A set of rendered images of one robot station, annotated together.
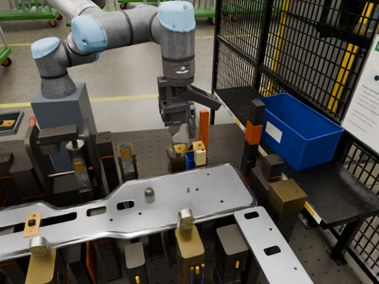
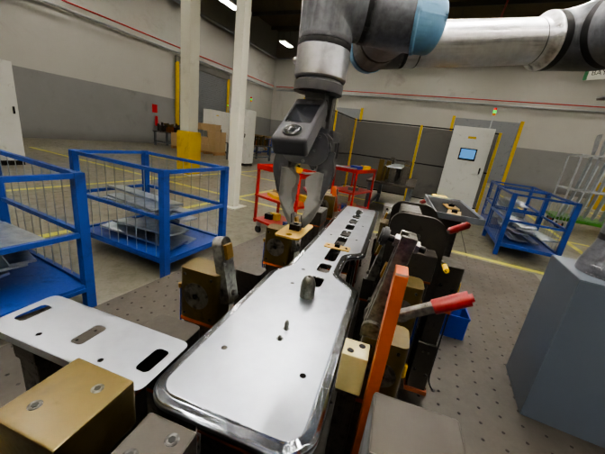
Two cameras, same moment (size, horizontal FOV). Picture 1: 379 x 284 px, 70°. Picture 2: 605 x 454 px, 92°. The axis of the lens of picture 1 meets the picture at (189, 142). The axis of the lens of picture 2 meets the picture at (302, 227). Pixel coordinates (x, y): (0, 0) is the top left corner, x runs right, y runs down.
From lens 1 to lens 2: 0.99 m
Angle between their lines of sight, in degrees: 104
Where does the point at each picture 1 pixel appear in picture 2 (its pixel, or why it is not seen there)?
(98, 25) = not seen: hidden behind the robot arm
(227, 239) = (173, 325)
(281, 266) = (67, 324)
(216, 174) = (289, 386)
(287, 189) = (71, 393)
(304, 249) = not seen: outside the picture
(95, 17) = not seen: hidden behind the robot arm
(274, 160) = (145, 440)
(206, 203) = (242, 331)
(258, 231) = (126, 343)
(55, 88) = (590, 253)
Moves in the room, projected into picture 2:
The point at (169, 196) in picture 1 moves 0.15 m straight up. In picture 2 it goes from (295, 309) to (305, 239)
